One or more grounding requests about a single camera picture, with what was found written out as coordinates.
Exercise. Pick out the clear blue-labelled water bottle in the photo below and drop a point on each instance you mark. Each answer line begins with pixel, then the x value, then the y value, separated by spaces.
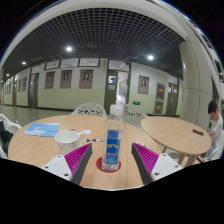
pixel 113 146

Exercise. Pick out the white plastic lattice chair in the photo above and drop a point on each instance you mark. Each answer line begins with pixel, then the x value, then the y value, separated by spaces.
pixel 88 110
pixel 11 126
pixel 135 115

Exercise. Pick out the light blue booklet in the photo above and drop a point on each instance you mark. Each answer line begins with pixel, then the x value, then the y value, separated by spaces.
pixel 41 129

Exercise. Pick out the flat round red coaster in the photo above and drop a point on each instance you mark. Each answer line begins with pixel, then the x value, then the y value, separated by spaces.
pixel 99 166

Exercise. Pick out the person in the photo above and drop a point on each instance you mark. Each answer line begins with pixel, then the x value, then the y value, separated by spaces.
pixel 217 126

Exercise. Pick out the round wooden table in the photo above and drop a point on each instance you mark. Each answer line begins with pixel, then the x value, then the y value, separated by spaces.
pixel 175 133

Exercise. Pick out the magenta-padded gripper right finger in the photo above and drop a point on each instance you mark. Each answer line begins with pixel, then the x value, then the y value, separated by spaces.
pixel 165 165

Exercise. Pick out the small patterned sticker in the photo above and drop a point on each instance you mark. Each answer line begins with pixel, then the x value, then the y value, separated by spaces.
pixel 90 140

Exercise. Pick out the white cup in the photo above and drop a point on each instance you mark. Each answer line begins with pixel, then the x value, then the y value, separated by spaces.
pixel 66 141

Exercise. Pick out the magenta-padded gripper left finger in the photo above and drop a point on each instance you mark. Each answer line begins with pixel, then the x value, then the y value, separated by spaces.
pixel 56 165

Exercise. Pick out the white paper scrap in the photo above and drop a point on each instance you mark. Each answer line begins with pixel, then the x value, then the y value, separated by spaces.
pixel 86 131

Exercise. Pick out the green exit sign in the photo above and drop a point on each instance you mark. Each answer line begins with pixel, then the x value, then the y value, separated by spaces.
pixel 136 103

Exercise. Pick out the round ceiling lights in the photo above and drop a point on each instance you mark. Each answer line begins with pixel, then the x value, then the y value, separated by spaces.
pixel 69 48

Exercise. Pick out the red wall poster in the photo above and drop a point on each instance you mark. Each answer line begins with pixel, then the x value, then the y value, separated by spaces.
pixel 160 91

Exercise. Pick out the black phone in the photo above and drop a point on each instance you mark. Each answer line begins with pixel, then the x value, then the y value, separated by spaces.
pixel 198 132

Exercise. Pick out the framed wall portraits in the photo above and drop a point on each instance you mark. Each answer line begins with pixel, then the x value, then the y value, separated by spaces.
pixel 86 79

